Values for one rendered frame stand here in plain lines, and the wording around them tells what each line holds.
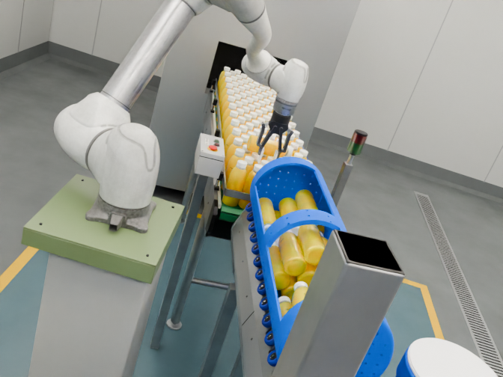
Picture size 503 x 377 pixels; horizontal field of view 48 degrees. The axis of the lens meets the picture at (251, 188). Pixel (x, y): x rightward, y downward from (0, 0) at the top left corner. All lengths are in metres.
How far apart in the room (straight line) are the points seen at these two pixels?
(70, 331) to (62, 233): 0.37
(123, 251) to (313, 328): 1.07
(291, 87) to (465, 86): 4.39
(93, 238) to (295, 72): 1.01
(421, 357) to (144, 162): 0.93
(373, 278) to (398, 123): 5.90
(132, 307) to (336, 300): 1.24
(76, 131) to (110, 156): 0.17
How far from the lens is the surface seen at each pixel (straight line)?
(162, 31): 1.79
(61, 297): 1.79
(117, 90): 1.76
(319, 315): 0.54
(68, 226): 1.64
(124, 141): 1.58
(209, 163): 2.23
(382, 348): 1.44
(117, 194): 1.63
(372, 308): 0.54
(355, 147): 2.56
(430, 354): 1.70
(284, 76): 2.18
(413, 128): 6.44
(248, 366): 1.65
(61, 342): 1.89
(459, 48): 6.32
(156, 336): 2.82
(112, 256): 1.56
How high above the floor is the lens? 1.94
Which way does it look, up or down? 24 degrees down
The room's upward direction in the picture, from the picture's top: 18 degrees clockwise
